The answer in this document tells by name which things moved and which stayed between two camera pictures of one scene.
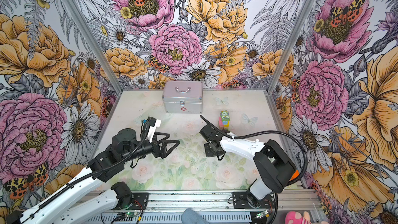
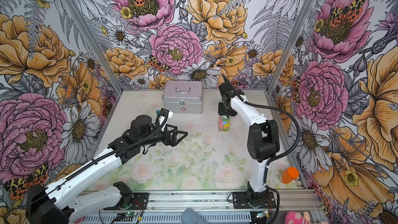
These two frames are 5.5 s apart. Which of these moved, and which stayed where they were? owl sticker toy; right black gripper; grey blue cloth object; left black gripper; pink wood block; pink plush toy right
Moved: right black gripper; left black gripper
Stayed: pink plush toy right; owl sticker toy; pink wood block; grey blue cloth object
